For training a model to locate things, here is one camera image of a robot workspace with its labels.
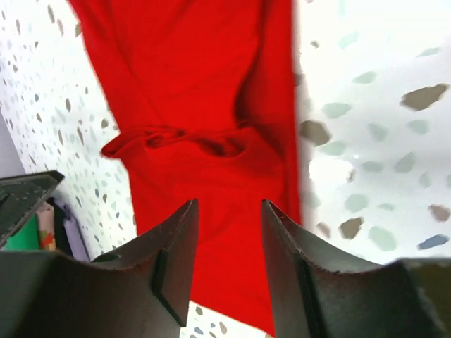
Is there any lavender folded t shirt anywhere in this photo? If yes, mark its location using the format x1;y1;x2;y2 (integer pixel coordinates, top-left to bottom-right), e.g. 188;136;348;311
56;200;90;262

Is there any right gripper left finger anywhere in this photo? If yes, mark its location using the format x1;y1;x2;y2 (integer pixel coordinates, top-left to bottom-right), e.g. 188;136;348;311
1;199;199;338

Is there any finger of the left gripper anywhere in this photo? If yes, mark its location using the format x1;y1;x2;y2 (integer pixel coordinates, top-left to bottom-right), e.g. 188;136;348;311
1;170;65;246

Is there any green folded t shirt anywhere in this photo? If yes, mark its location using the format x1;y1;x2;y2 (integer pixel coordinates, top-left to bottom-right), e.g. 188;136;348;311
4;215;40;251

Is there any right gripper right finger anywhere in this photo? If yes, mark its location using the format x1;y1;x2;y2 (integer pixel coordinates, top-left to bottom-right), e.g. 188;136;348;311
261;201;450;338

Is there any pink folded t shirt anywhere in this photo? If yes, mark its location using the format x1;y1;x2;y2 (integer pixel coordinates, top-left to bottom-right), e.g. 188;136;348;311
36;202;56;251

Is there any red t shirt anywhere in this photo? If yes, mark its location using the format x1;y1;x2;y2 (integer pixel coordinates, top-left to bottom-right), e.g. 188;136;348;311
71;1;300;334

